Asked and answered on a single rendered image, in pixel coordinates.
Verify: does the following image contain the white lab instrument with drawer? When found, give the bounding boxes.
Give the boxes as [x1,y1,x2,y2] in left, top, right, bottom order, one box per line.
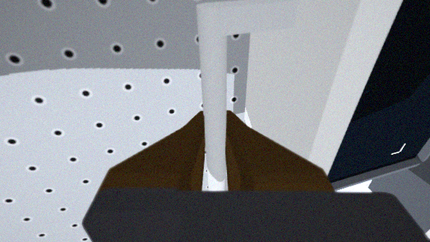
[196,0,430,239]

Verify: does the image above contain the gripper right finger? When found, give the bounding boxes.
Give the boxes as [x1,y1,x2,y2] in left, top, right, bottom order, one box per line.
[225,110,335,191]

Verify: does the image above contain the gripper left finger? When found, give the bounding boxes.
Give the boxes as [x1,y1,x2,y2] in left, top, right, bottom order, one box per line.
[97,111,205,193]

